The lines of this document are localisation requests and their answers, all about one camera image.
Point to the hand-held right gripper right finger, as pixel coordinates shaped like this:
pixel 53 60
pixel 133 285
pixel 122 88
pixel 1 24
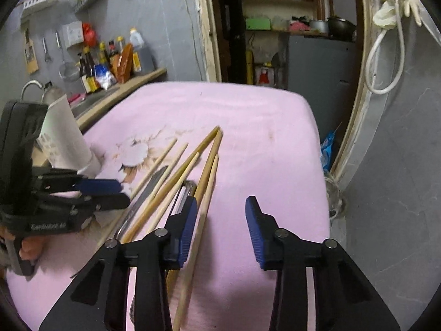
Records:
pixel 255 234

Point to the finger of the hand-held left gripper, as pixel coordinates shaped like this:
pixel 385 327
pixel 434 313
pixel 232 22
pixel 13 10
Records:
pixel 100 187
pixel 112 202

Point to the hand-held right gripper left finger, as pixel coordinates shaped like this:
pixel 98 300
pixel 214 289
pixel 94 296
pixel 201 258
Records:
pixel 182 231

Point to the light bamboo chopstick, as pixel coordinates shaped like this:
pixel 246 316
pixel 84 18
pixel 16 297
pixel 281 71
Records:
pixel 203 220
pixel 182 176
pixel 158 162
pixel 172 163

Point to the white plastic utensil holder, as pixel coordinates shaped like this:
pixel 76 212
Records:
pixel 65 138

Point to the dark bamboo chopstick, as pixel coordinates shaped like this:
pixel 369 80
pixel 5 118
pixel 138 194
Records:
pixel 193 157
pixel 212 158

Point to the person's left hand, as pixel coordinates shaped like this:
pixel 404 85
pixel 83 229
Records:
pixel 31 248

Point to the steel kitchen knife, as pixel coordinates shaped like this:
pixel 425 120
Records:
pixel 148 189

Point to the chrome sink faucet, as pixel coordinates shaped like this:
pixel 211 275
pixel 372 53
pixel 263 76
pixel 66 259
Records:
pixel 51 91

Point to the pink floral table cloth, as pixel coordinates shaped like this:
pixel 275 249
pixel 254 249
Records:
pixel 258 144

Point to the dark soy sauce bottle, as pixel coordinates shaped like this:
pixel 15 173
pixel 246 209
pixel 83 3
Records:
pixel 84 76
pixel 92 69

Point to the blue and white bag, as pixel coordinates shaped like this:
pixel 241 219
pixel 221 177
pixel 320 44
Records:
pixel 104 76

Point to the blue plastic packet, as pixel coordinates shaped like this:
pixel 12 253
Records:
pixel 327 150

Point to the hanging metal spatula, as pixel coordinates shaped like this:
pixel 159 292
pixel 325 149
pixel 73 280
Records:
pixel 46 53

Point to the orange brown packet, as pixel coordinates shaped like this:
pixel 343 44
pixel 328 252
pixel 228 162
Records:
pixel 124 63

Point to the yellow capped sauce bottle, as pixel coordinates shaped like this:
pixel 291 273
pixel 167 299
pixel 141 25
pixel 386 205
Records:
pixel 103 57

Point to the red capped sauce bottle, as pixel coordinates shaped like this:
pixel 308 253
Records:
pixel 113 52

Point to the small yellow capped bottle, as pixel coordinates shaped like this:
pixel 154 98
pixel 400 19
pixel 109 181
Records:
pixel 120 44

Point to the red plastic bag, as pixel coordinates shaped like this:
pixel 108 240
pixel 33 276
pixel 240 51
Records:
pixel 88 34

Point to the clear oil jug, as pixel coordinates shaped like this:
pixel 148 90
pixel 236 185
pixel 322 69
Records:
pixel 137 41

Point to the grey cabinet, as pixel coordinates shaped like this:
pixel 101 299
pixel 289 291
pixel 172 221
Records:
pixel 320 62

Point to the green box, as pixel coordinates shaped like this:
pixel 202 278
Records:
pixel 258 24

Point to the pink crumpled cloth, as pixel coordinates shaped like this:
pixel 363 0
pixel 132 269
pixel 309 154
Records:
pixel 299 26

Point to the small metal pot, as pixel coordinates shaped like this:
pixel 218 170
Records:
pixel 318 26

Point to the black cooking pot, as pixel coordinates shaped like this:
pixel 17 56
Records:
pixel 341 27

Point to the wooden pantry shelf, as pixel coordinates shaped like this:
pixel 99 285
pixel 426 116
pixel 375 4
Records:
pixel 275 0

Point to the wooden wall board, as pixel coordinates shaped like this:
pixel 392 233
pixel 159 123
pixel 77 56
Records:
pixel 31 58

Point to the white wall box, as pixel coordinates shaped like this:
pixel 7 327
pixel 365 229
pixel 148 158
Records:
pixel 72 32

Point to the worn wooden door frame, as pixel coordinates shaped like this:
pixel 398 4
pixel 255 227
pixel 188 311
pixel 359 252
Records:
pixel 206 41

